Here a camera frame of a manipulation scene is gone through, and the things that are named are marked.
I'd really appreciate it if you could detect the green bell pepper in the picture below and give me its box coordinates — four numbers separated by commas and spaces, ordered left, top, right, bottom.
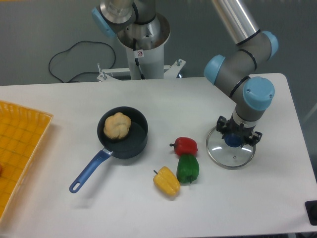
176, 154, 200, 183

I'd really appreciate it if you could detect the beige bread roll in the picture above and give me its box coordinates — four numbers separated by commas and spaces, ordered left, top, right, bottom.
103, 112, 132, 140

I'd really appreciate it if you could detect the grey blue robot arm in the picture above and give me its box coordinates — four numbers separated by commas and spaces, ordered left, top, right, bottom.
92, 0, 278, 147

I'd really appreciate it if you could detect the black cable on floor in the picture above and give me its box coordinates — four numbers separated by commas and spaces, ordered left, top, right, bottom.
48, 40, 116, 83

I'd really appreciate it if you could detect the yellow bell pepper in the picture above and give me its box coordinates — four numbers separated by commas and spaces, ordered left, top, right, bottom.
153, 166, 180, 197

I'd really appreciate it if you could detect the yellow woven basket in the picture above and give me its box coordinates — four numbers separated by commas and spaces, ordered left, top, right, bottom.
0, 101, 53, 220

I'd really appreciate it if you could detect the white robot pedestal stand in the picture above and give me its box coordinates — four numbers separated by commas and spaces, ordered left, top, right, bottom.
96, 13, 186, 82

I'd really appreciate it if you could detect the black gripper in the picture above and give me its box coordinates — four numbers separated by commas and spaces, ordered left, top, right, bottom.
216, 116, 263, 147

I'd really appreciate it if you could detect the red bell pepper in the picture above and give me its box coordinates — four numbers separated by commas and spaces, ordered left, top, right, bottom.
169, 137, 198, 156

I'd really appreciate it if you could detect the dark pot blue handle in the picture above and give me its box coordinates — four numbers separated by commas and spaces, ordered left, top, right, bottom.
69, 106, 148, 193

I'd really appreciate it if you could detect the glass pot lid blue knob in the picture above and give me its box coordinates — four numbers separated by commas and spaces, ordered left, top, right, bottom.
206, 126, 256, 170

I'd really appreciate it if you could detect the black device at table edge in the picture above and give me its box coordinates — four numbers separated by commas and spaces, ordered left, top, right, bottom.
305, 200, 317, 226

